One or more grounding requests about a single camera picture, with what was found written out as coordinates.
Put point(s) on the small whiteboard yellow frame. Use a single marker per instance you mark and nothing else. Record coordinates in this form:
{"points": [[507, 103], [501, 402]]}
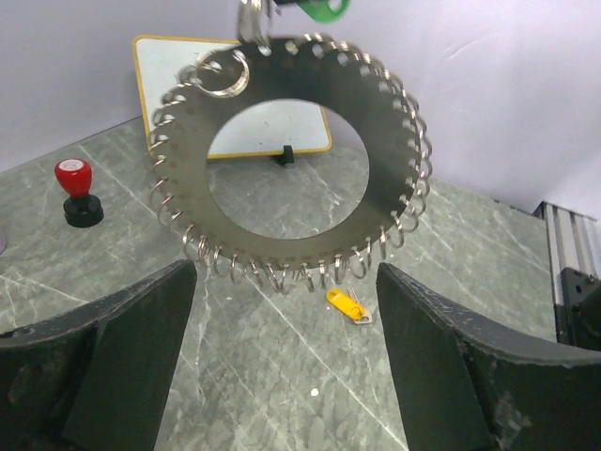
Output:
{"points": [[263, 130]]}

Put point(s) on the clear cup of paperclips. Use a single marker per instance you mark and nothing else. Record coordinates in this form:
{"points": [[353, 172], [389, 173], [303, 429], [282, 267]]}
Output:
{"points": [[2, 242]]}

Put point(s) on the green tagged key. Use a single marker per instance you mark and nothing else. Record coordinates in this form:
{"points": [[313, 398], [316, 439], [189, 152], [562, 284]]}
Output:
{"points": [[321, 11]]}

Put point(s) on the red black stamp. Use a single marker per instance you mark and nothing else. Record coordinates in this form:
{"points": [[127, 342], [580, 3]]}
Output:
{"points": [[81, 209]]}

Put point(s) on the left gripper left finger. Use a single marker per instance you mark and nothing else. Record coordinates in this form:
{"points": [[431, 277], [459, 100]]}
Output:
{"points": [[98, 376]]}

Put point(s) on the aluminium rail frame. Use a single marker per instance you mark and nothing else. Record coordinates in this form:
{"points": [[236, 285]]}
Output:
{"points": [[573, 242]]}

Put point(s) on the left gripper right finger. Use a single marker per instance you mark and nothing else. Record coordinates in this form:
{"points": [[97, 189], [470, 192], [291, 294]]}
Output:
{"points": [[466, 382]]}

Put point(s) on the yellow tagged key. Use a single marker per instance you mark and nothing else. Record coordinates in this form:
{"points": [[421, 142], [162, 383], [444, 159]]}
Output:
{"points": [[348, 304]]}

